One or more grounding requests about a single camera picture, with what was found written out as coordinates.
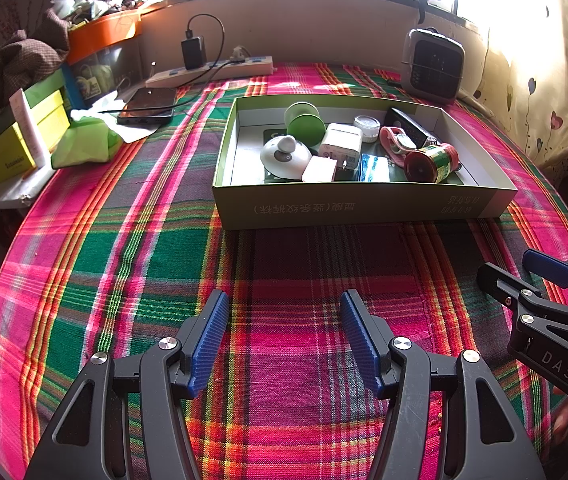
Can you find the green cardboard box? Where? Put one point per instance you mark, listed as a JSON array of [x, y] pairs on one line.
[[339, 207]]

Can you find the white charger adapter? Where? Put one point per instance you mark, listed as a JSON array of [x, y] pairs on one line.
[[339, 140]]

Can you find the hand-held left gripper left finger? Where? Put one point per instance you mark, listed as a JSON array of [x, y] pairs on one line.
[[209, 345]]

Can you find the orange plastic bin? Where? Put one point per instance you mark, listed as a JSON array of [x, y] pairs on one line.
[[104, 35]]

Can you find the light green tissue pack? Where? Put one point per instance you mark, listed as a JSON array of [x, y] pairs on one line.
[[84, 142]]

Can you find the white board shelf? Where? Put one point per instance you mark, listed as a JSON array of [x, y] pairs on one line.
[[9, 195]]

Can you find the green suction cup holder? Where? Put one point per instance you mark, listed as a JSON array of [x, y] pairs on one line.
[[304, 130]]

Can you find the black gadget with mesh side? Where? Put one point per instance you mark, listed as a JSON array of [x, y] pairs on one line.
[[404, 120]]

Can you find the white cream tube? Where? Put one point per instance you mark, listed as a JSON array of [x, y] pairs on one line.
[[29, 130]]

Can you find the green carton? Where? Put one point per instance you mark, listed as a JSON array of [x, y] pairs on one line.
[[51, 110]]

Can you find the yellow-green carton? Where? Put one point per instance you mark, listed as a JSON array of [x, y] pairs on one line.
[[1, 160]]

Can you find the black charger brick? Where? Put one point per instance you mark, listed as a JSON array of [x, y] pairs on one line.
[[193, 52]]

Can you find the blue transparent plastic case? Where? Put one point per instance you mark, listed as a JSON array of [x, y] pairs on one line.
[[374, 169]]

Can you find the pale pink plastic clip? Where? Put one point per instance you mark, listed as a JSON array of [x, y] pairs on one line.
[[319, 169]]

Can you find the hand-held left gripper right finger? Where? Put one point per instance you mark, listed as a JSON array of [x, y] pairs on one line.
[[361, 345]]

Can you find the cream curtain with hearts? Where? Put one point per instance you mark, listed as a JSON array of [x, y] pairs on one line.
[[554, 85]]

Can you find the black smartphone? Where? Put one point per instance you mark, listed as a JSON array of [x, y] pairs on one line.
[[146, 105]]

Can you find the white power strip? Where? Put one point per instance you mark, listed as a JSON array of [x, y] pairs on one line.
[[254, 64]]

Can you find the beige patterned bedding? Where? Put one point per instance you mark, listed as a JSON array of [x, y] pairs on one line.
[[479, 105]]

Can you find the grey black space heater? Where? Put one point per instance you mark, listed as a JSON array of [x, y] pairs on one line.
[[434, 70]]

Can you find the white dome-shaped gadget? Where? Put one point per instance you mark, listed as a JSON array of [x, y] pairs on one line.
[[274, 161]]

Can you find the white paper sheet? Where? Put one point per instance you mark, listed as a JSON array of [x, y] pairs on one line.
[[134, 132]]

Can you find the orange tray with clutter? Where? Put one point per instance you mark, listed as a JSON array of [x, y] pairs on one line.
[[89, 0]]

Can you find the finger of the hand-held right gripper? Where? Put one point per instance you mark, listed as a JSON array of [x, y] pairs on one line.
[[546, 265], [499, 280]]

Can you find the pink green plaid blanket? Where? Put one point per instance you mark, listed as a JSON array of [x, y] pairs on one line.
[[114, 235]]

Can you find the blue printed box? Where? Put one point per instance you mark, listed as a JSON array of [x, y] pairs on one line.
[[94, 77]]

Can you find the silver black rectangular gadget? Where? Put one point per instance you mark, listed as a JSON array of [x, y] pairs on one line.
[[431, 141]]

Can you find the white plug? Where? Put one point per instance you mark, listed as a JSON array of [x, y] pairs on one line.
[[240, 55]]

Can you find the brown bottle with red cap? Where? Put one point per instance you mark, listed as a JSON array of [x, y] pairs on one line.
[[439, 160]]

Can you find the white round jar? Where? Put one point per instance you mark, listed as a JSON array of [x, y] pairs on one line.
[[367, 123]]

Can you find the brown checked cloth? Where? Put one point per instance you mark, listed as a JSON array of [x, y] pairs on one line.
[[19, 60]]

